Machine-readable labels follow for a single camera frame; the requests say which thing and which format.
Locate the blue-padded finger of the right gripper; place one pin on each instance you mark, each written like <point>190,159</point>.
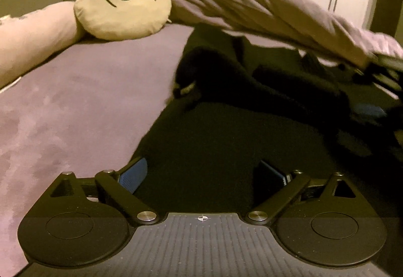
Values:
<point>385,73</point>

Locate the black knitted garment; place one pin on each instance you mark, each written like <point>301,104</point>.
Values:
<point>240,110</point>

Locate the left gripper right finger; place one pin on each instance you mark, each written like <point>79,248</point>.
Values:
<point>323,222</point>

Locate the rolled purple blanket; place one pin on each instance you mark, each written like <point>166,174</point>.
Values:
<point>300,21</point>

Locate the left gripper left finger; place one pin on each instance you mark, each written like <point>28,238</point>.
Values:
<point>80,221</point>

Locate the kiss emoji pillow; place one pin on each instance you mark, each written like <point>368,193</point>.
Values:
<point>117,20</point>

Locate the pink long pillow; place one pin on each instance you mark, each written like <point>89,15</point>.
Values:
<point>29,40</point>

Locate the purple bed sheet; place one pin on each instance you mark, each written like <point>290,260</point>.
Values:
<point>85,110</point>

